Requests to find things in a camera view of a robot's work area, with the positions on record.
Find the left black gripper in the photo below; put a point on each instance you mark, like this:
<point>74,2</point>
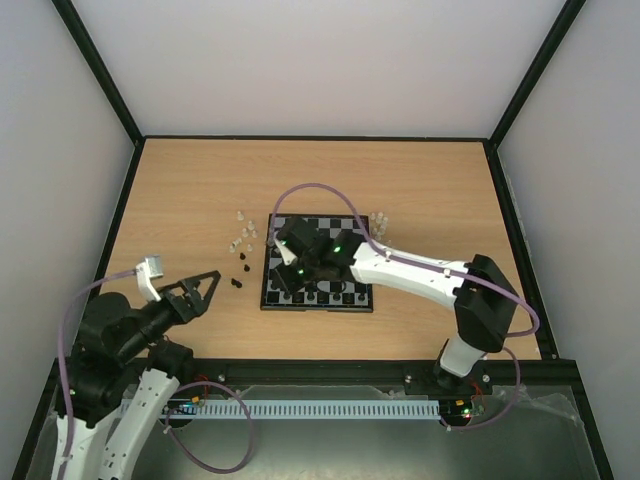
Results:
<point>198,304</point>

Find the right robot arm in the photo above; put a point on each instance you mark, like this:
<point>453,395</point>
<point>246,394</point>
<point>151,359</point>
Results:
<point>477,292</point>

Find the black aluminium frame rail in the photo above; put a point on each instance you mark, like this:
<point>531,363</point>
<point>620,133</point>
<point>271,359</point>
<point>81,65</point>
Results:
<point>414,377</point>

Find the black and silver chessboard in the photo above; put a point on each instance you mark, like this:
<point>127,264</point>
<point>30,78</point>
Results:
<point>271,296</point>

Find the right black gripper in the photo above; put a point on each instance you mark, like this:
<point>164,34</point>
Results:
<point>288,279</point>

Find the white slotted cable duct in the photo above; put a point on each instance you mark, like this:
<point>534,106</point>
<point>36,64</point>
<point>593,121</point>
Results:
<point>313,410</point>

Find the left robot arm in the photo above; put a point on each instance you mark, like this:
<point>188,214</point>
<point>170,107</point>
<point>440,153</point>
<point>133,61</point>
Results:
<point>120,372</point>

